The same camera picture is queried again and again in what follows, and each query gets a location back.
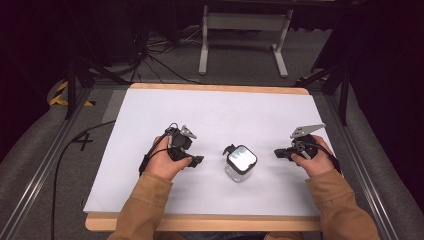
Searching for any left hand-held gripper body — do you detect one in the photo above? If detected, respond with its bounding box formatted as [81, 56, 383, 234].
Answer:
[164, 122, 198, 162]

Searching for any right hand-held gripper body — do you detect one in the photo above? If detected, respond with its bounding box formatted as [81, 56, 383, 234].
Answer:
[289, 123, 327, 160]

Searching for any clear square jar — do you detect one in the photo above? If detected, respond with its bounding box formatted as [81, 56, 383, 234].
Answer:
[222, 143, 259, 184]

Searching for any person's right hand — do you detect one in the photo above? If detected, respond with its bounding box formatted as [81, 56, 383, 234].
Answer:
[290, 134, 335, 179]

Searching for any person's left hand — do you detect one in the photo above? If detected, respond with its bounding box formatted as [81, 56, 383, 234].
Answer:
[144, 135, 194, 182]

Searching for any white table cover sheet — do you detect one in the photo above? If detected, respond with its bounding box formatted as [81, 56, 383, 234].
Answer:
[82, 87, 334, 217]

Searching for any black tripod stand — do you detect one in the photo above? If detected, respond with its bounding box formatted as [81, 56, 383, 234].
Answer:
[293, 19, 354, 127]
[63, 0, 131, 120]

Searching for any yellow black hazard tape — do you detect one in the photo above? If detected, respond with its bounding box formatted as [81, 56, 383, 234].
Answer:
[49, 81, 96, 108]

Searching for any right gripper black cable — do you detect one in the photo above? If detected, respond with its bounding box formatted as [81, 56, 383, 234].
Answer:
[294, 140, 342, 174]

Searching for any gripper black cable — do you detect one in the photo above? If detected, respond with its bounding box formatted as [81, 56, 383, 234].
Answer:
[294, 140, 342, 174]
[49, 119, 171, 240]

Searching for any bundle of black floor cables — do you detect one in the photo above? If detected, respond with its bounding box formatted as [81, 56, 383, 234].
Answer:
[109, 19, 261, 85]

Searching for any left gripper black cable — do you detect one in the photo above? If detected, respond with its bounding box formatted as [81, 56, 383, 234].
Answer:
[49, 119, 171, 240]

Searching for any white metal stand frame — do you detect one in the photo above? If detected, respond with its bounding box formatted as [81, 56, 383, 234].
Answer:
[198, 4, 294, 79]

